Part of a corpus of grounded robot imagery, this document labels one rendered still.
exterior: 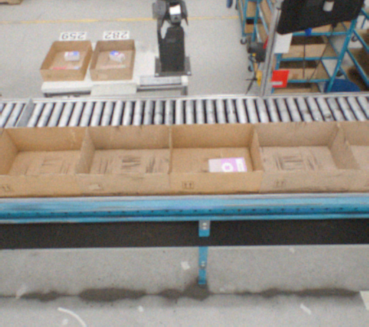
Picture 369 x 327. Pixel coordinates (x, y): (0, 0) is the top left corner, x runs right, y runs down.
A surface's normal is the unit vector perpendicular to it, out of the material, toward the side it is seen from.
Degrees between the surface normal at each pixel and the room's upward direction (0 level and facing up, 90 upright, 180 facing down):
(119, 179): 90
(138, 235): 0
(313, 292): 0
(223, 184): 91
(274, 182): 90
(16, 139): 90
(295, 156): 0
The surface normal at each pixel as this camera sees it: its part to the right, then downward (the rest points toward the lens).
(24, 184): 0.00, 0.73
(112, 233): -0.02, -0.69
